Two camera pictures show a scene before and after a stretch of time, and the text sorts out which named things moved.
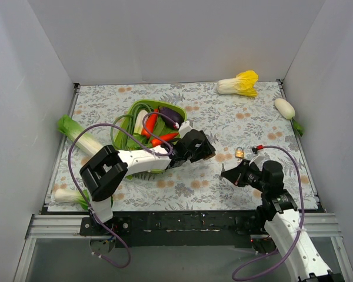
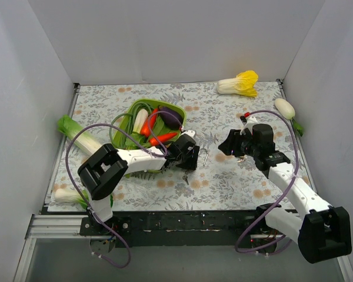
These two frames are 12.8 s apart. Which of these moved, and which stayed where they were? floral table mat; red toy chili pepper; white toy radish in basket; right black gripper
Moved: right black gripper
Stayed: red toy chili pepper; floral table mat; white toy radish in basket
